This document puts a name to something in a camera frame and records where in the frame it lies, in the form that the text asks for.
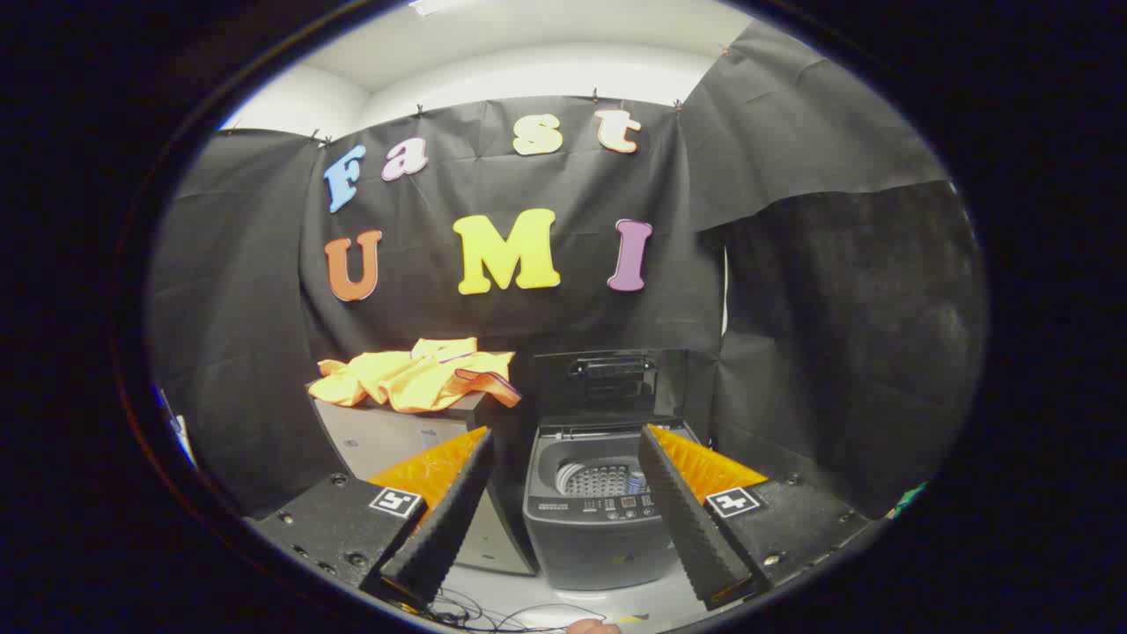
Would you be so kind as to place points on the grey cabinet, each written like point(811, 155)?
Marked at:
point(387, 440)

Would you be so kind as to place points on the white and blue object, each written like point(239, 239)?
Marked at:
point(180, 431)

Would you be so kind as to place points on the black backdrop cloth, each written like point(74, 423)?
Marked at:
point(528, 326)

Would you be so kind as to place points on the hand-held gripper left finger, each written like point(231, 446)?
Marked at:
point(449, 519)

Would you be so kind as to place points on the orange garment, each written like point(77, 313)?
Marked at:
point(405, 379)

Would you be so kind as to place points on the grey washing machine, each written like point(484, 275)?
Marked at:
point(581, 546)

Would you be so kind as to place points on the small green object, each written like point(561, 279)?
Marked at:
point(907, 498)

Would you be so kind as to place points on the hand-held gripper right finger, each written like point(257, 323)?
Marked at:
point(682, 519)

